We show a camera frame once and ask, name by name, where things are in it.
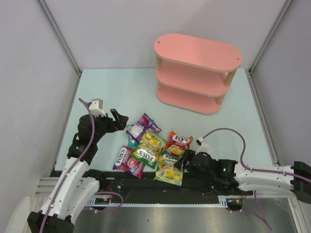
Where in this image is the green spring tea candy bag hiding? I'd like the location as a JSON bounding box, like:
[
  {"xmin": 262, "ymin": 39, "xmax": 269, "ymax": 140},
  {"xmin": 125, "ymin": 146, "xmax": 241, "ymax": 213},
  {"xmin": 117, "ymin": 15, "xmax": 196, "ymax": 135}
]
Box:
[{"xmin": 154, "ymin": 151, "xmax": 183, "ymax": 186}]

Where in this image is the green Fox's candy bag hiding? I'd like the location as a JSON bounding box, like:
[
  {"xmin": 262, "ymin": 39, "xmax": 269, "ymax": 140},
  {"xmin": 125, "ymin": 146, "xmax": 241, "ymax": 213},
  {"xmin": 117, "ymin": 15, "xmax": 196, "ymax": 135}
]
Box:
[{"xmin": 131, "ymin": 130, "xmax": 167, "ymax": 169}]

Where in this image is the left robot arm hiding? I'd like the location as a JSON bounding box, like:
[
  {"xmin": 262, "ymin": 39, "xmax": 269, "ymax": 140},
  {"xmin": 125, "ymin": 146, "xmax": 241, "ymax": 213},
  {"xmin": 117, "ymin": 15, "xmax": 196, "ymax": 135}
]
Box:
[{"xmin": 27, "ymin": 109, "xmax": 129, "ymax": 233}]

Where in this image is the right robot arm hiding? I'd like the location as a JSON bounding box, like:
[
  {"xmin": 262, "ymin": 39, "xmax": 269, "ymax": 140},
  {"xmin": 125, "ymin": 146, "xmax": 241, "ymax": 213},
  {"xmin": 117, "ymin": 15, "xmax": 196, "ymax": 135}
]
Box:
[{"xmin": 174, "ymin": 150, "xmax": 311, "ymax": 204}]

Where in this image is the orange Fox's fruits candy bag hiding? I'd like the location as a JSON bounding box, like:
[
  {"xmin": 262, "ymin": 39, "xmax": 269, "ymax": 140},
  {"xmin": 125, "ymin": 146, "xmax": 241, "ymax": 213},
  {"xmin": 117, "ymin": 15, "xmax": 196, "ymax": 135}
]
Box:
[{"xmin": 164, "ymin": 131, "xmax": 193, "ymax": 158}]

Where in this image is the purple candy bag face-down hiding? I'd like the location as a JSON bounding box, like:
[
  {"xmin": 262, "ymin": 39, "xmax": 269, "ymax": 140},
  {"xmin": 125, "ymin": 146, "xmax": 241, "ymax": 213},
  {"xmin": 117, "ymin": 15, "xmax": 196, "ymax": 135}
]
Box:
[{"xmin": 126, "ymin": 113, "xmax": 162, "ymax": 143}]

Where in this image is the teal Fox's candy bag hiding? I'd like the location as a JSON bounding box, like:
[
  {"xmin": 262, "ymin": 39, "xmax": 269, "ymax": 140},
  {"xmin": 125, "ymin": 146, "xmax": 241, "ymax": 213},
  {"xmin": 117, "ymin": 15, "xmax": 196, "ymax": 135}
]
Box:
[{"xmin": 128, "ymin": 135, "xmax": 138, "ymax": 148}]

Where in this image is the purple Fox's berries candy bag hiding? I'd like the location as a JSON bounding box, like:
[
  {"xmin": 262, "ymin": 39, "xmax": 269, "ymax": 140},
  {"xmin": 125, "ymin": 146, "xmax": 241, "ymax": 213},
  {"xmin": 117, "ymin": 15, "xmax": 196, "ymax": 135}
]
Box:
[{"xmin": 113, "ymin": 146, "xmax": 145, "ymax": 179}]

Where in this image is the pink three-tier shelf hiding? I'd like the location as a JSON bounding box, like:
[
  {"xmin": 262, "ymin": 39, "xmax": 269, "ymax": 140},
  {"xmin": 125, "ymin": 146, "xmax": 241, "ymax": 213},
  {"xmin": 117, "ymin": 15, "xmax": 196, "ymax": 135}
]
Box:
[{"xmin": 154, "ymin": 33, "xmax": 242, "ymax": 115}]

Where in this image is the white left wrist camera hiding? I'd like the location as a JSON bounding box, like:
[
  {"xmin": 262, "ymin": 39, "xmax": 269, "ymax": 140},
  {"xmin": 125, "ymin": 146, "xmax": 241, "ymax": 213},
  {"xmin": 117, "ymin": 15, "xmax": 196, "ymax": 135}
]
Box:
[{"xmin": 88, "ymin": 98, "xmax": 106, "ymax": 117}]

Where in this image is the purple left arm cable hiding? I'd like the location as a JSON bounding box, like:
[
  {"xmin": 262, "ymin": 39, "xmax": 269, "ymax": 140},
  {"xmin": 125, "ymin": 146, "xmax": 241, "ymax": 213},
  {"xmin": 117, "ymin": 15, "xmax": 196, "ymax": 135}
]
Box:
[{"xmin": 40, "ymin": 98, "xmax": 124, "ymax": 233}]

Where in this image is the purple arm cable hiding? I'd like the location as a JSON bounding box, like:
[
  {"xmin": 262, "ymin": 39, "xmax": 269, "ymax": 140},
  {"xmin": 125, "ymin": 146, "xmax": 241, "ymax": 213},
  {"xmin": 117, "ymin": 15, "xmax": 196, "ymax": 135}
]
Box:
[
  {"xmin": 199, "ymin": 128, "xmax": 311, "ymax": 230},
  {"xmin": 40, "ymin": 98, "xmax": 124, "ymax": 233}
]

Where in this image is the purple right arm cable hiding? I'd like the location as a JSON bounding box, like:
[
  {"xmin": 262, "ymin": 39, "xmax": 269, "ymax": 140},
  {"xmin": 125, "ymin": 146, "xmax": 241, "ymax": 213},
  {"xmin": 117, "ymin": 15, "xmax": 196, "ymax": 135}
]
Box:
[{"xmin": 199, "ymin": 128, "xmax": 311, "ymax": 230}]

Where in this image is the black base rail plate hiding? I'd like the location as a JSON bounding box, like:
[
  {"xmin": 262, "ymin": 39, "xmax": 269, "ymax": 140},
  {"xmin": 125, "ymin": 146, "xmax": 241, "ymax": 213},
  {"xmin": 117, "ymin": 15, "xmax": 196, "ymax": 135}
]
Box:
[{"xmin": 83, "ymin": 169, "xmax": 243, "ymax": 205}]

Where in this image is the left aluminium corner post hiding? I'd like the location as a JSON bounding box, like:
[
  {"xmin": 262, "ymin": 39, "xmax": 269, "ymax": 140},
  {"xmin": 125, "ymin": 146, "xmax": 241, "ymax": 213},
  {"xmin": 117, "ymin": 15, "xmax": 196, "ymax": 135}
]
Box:
[{"xmin": 36, "ymin": 0, "xmax": 82, "ymax": 77}]

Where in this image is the aluminium corner post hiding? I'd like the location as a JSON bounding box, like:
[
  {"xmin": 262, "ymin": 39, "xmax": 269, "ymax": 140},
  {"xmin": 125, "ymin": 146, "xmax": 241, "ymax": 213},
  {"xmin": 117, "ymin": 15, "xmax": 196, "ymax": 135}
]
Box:
[
  {"xmin": 36, "ymin": 0, "xmax": 82, "ymax": 77},
  {"xmin": 248, "ymin": 0, "xmax": 294, "ymax": 75}
]

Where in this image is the right aluminium corner post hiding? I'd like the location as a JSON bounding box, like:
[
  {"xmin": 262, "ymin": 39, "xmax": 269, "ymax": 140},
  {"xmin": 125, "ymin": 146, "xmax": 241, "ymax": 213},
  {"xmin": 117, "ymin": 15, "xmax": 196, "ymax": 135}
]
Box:
[{"xmin": 248, "ymin": 0, "xmax": 294, "ymax": 75}]

